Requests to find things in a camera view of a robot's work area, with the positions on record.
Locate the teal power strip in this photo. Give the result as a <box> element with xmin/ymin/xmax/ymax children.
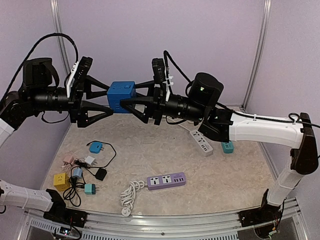
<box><xmin>221</xmin><ymin>141</ymin><xmax>235</xmax><ymax>154</ymax></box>

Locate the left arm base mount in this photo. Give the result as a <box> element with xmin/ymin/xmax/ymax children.
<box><xmin>43</xmin><ymin>208</ymin><xmax>88</xmax><ymax>228</ymax></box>

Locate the right aluminium frame post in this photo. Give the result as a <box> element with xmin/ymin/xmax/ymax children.
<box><xmin>241</xmin><ymin>0</ymin><xmax>272</xmax><ymax>111</ymax></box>

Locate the front aluminium rail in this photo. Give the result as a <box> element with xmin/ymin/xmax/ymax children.
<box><xmin>16</xmin><ymin>198</ymin><xmax>311</xmax><ymax>240</ymax></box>

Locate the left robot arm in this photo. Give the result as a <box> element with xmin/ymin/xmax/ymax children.
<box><xmin>0</xmin><ymin>56</ymin><xmax>114</xmax><ymax>224</ymax></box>

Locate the left aluminium frame post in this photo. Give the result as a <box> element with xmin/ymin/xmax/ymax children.
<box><xmin>49</xmin><ymin>0</ymin><xmax>82</xmax><ymax>109</ymax></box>

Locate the pink charger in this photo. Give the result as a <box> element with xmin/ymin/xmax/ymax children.
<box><xmin>61</xmin><ymin>155</ymin><xmax>75</xmax><ymax>169</ymax></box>

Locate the blue cube socket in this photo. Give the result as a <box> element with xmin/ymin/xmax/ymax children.
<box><xmin>107</xmin><ymin>81</ymin><xmax>137</xmax><ymax>114</ymax></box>

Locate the aluminium frame post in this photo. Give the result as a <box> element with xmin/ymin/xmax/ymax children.
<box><xmin>241</xmin><ymin>0</ymin><xmax>272</xmax><ymax>111</ymax></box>
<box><xmin>49</xmin><ymin>0</ymin><xmax>82</xmax><ymax>109</ymax></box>

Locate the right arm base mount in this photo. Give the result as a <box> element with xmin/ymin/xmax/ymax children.
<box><xmin>238</xmin><ymin>207</ymin><xmax>282</xmax><ymax>228</ymax></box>

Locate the yellow cube socket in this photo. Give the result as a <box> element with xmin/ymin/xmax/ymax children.
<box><xmin>53</xmin><ymin>172</ymin><xmax>70</xmax><ymax>192</ymax></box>

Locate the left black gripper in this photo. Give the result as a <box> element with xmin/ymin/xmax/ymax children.
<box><xmin>29</xmin><ymin>74</ymin><xmax>113</xmax><ymax>127</ymax></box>

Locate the purple power strip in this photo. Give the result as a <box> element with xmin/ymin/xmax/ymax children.
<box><xmin>120</xmin><ymin>172</ymin><xmax>187</xmax><ymax>217</ymax></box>

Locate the pale blue round charger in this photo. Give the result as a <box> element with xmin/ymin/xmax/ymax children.
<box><xmin>71</xmin><ymin>167</ymin><xmax>83</xmax><ymax>179</ymax></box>

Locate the black charger with cable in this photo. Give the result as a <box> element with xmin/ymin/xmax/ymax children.
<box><xmin>74</xmin><ymin>140</ymin><xmax>117</xmax><ymax>181</ymax></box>

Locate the white wall charger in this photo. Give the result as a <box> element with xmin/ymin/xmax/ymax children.
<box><xmin>84</xmin><ymin>155</ymin><xmax>97</xmax><ymax>167</ymax></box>

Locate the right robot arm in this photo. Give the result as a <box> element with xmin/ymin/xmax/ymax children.
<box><xmin>120</xmin><ymin>72</ymin><xmax>319</xmax><ymax>222</ymax></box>

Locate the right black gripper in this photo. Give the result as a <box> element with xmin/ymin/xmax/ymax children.
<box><xmin>119</xmin><ymin>79</ymin><xmax>207</xmax><ymax>125</ymax></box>

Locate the light blue flat charger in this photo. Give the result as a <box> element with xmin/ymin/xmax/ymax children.
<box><xmin>89</xmin><ymin>141</ymin><xmax>104</xmax><ymax>154</ymax></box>

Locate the teal charger with cable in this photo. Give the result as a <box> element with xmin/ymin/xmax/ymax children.
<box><xmin>62</xmin><ymin>174</ymin><xmax>101</xmax><ymax>208</ymax></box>

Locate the white power strip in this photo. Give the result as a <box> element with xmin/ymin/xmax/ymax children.
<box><xmin>164</xmin><ymin>117</ymin><xmax>214</xmax><ymax>157</ymax></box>

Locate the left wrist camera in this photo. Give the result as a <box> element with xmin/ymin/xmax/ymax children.
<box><xmin>65</xmin><ymin>56</ymin><xmax>93</xmax><ymax>99</ymax></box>

